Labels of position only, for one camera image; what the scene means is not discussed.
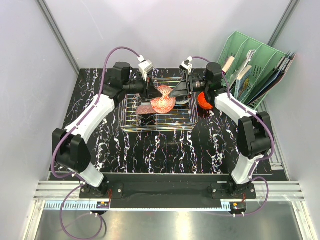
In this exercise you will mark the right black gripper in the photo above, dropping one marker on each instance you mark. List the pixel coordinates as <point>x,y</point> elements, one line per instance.
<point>183,88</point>

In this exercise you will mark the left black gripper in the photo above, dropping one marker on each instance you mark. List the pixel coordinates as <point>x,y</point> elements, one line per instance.
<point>149,92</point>

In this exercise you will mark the plain orange bowl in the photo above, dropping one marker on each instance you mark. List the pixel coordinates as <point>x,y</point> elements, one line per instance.
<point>203,103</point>

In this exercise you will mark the pink floral pattern bowl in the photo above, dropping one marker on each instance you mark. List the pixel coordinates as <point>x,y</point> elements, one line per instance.
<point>145,110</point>

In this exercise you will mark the blue zigzag pattern bowl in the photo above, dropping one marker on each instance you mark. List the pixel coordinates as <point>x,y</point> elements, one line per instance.
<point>163,104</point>

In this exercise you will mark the blue orange ceramic bowl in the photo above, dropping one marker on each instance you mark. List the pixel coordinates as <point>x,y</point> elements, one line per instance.
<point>182,100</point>

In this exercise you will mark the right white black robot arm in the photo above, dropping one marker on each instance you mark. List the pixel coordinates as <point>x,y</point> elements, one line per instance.
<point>255,139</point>

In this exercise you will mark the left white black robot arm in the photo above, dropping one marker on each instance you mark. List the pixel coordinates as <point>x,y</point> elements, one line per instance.
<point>69,145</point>

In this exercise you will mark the purple spine book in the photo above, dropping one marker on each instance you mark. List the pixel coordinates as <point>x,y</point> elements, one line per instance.
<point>227,65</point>

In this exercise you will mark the blue yellow cover book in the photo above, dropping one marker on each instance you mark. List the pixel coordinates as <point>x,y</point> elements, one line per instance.
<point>242,82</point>

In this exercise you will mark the black marble pattern mat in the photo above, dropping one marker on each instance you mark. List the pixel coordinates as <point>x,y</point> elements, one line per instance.
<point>209,148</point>

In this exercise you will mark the green plastic file organizer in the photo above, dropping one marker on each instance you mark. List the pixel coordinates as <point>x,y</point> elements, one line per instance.
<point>238,45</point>

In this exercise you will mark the white crumpled paper item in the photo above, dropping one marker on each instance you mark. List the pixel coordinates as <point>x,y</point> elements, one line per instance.
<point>248,58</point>

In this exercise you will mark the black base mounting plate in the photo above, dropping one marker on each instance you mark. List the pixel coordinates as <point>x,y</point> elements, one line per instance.
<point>165,203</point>

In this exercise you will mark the dark folders stack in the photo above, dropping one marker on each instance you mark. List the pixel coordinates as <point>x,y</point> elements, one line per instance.
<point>268,78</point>

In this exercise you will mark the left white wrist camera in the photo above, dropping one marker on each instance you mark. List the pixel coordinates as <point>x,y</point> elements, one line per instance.
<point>145,66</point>

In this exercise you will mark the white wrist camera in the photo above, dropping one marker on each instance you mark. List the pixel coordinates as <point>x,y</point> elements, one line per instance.
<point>186,65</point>
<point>145,66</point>

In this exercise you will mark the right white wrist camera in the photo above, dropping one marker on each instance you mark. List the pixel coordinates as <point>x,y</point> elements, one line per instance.
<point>186,65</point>

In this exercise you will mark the aluminium rail frame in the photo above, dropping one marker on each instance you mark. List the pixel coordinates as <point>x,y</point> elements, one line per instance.
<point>258,190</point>

